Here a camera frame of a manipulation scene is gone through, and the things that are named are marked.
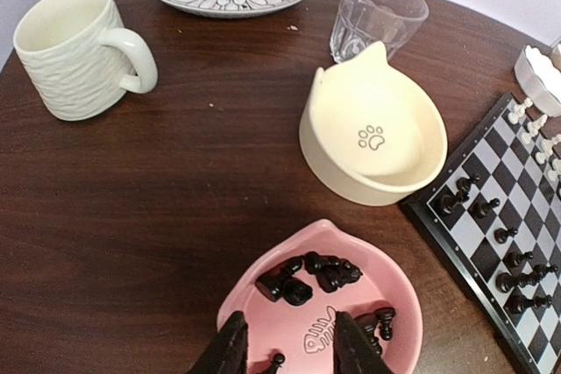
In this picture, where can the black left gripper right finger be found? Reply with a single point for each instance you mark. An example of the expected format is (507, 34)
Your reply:
(355, 347)

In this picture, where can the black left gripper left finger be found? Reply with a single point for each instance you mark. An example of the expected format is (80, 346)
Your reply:
(227, 351)

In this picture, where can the black pawn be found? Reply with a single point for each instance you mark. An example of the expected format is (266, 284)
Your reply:
(464, 184)
(501, 235)
(480, 210)

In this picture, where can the black chess piece tall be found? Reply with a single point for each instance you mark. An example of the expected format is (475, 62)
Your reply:
(518, 303)

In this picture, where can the black chess piece in bowl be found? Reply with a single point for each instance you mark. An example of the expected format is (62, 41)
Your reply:
(277, 361)
(271, 283)
(385, 316)
(296, 293)
(331, 272)

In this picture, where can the white chess piece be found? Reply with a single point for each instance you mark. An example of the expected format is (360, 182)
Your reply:
(554, 172)
(546, 146)

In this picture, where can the pink cat-shaped bowl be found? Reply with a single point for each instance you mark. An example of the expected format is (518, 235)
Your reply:
(304, 334)

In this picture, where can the black white chessboard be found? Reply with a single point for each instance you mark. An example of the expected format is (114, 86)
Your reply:
(467, 248)

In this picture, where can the cream cat-shaped bowl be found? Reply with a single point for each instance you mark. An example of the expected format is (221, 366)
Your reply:
(370, 133)

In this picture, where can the white pawn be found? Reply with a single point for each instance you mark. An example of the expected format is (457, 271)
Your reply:
(533, 128)
(519, 111)

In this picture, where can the white scalloped bowl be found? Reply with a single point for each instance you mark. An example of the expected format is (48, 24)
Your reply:
(538, 75)

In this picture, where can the clear drinking glass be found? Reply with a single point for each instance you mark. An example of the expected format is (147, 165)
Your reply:
(360, 23)

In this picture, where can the white mug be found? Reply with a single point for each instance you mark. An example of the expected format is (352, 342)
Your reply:
(81, 58)

